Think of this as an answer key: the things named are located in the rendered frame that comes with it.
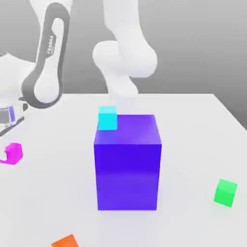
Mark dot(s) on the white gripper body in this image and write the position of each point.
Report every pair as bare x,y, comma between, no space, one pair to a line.
12,127

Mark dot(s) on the small magenta cube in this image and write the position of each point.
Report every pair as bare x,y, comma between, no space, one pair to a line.
13,153

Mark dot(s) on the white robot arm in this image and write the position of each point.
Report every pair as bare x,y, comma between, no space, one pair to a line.
123,57

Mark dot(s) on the small cyan cube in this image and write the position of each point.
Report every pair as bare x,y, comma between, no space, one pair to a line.
107,119

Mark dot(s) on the small orange cube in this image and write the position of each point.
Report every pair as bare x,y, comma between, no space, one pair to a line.
65,242

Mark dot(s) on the small green cube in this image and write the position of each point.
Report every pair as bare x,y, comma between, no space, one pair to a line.
225,194

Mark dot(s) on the large purple box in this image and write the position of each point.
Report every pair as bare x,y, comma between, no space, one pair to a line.
127,173

